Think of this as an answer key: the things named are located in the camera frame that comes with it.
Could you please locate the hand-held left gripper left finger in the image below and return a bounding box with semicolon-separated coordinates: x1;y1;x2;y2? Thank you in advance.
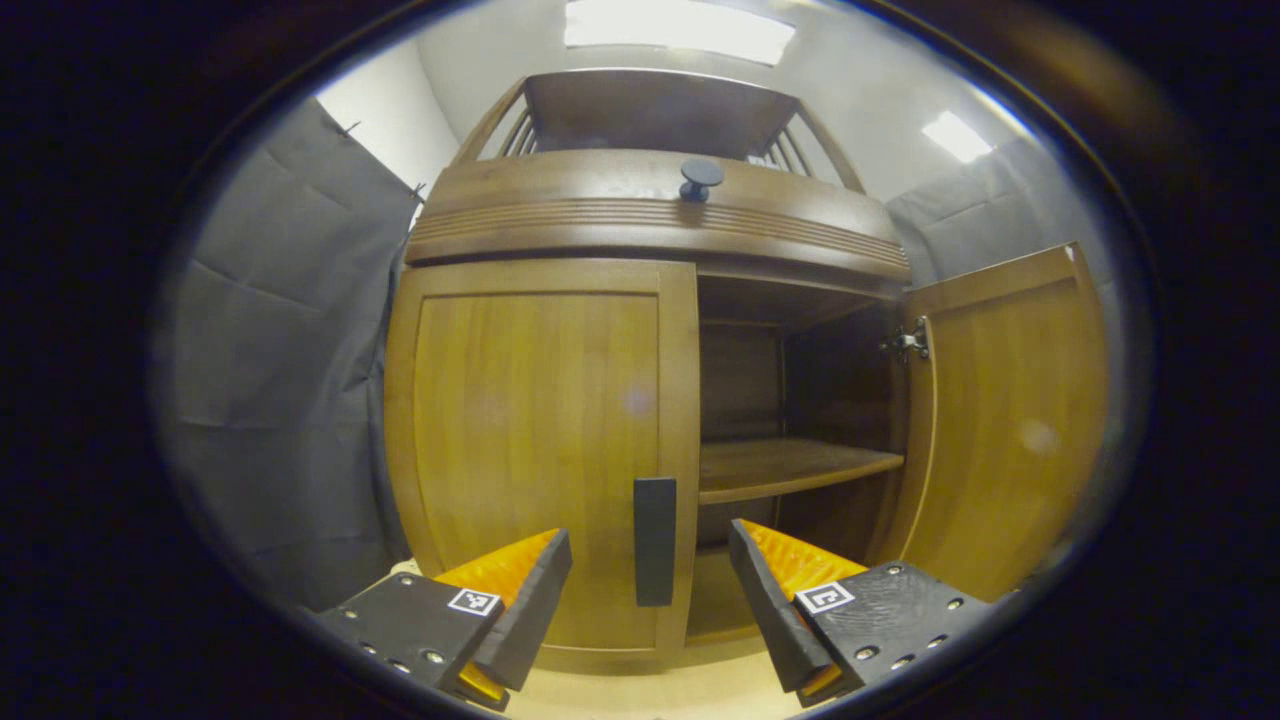
315;528;573;712

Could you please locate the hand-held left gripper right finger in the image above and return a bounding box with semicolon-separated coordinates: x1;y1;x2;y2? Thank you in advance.
728;518;997;707

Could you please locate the wooden cabinet door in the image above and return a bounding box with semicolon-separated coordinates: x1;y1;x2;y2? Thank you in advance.
385;258;701;673
870;242;1111;603

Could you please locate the wooden double-door shoe cabinet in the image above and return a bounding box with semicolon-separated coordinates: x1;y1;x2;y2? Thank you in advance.
385;68;1111;673

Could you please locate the wooden inner cabinet shelf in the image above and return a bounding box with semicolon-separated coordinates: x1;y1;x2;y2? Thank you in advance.
698;437;906;506

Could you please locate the metal door hinge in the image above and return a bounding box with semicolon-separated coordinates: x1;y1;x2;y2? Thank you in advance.
880;318;931;363

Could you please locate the wooden cabinet drawer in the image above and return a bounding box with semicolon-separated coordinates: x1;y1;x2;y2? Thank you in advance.
405;148;911;283

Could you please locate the black backdrop cloth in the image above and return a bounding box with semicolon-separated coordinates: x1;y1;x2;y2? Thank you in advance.
160;95;1121;611

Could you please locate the black round drawer knob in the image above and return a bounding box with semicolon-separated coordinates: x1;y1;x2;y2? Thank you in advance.
680;158;725;204

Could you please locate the large ceiling light panel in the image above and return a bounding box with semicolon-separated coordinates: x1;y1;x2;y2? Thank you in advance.
563;0;796;66

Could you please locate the black door handle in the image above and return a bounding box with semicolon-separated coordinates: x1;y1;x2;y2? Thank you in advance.
633;477;678;608

